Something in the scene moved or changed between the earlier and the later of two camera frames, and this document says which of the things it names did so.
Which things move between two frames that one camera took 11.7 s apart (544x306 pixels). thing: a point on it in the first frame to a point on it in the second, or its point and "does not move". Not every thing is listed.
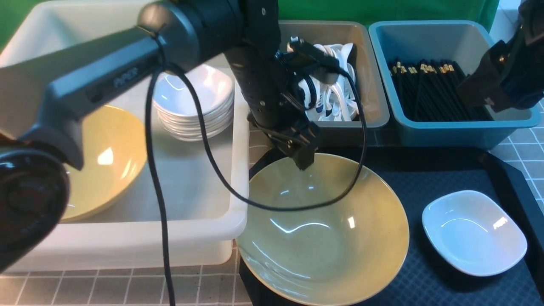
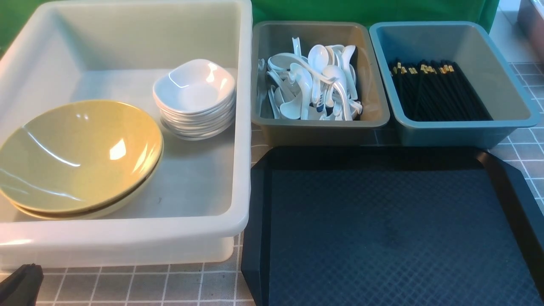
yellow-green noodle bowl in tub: [114, 145] does not move
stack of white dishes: [175, 109] does not move
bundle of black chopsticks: [427, 92] does not move
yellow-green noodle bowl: [340, 254] to [82, 161]
